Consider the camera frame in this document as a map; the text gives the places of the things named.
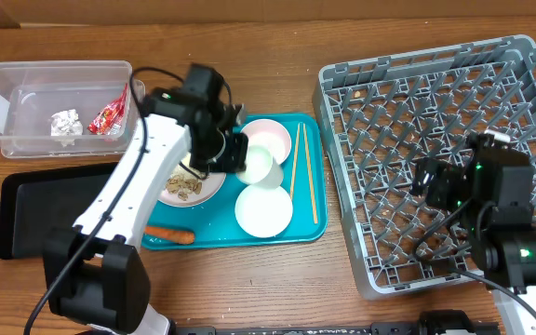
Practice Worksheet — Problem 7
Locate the wooden chopstick left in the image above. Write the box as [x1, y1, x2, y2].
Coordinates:
[289, 123, 301, 201]

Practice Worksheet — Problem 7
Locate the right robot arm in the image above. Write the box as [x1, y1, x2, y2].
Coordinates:
[409, 130, 536, 334]

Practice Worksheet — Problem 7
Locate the white cup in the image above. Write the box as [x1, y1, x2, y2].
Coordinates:
[236, 145, 284, 189]

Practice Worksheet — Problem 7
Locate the foil ball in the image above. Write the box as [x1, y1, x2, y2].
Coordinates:
[50, 109, 84, 147]

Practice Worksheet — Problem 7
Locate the orange carrot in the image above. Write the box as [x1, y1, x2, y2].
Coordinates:
[144, 226, 195, 245]

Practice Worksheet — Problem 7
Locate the teal plastic tray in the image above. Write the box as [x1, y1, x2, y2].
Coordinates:
[141, 113, 328, 250]

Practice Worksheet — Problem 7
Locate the clear plastic waste bin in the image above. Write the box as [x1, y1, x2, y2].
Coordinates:
[0, 60, 138, 158]

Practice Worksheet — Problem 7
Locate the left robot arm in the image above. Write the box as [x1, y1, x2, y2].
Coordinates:
[24, 63, 248, 334]

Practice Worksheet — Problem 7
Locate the white small bowl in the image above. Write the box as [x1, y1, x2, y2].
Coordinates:
[234, 185, 293, 238]

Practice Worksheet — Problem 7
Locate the food scraps and rice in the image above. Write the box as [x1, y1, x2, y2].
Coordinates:
[165, 163, 207, 201]

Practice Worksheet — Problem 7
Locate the wooden chopstick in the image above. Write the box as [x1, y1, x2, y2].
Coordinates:
[302, 124, 318, 224]
[289, 123, 301, 201]

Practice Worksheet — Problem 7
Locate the pink round plate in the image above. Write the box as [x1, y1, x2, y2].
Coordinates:
[158, 154, 226, 208]

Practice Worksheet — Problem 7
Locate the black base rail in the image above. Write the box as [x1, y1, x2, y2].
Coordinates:
[170, 310, 501, 335]

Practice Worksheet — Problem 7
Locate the pink bowl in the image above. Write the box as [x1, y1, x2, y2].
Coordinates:
[241, 118, 292, 164]

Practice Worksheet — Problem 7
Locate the black waste tray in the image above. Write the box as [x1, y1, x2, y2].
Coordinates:
[0, 163, 116, 260]

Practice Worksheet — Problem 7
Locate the wooden chopstick right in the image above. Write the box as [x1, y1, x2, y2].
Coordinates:
[302, 124, 318, 224]

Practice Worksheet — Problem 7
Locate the red foil snack wrapper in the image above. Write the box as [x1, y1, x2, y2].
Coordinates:
[87, 85, 127, 135]

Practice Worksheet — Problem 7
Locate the grey dishwasher rack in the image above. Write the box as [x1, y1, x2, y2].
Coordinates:
[313, 35, 536, 300]

